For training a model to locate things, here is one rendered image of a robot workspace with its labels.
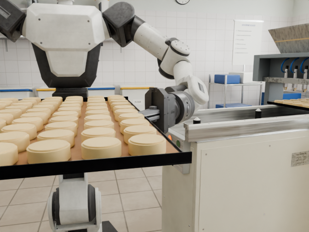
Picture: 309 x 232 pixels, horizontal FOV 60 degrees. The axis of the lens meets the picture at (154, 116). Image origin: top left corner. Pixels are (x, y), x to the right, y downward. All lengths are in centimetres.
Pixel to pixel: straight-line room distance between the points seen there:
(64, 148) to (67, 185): 75
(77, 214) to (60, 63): 56
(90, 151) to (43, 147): 5
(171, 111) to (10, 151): 42
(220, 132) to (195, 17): 452
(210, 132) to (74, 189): 55
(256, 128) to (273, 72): 69
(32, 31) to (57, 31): 8
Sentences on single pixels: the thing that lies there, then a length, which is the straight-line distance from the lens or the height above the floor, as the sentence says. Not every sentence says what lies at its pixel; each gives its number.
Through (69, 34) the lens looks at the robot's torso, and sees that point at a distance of 104.
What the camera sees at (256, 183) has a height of 63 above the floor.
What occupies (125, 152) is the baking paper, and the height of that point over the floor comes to 100.
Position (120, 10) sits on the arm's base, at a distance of 111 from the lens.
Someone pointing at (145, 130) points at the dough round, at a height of 102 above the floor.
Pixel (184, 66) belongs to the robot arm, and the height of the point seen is 111.
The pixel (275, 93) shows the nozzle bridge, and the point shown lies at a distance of 188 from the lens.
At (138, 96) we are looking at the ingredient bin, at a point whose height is 61.
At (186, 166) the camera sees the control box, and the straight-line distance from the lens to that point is 107.
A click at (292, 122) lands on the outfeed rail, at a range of 129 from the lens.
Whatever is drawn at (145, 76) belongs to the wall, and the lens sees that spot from 512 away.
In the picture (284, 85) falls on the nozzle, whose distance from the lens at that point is 168.
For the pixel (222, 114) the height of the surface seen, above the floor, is 87.
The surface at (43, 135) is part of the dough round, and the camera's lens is 40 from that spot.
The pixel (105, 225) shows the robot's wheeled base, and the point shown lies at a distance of 177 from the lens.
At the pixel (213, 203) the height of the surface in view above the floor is 58.
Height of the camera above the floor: 112
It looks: 11 degrees down
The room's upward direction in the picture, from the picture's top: straight up
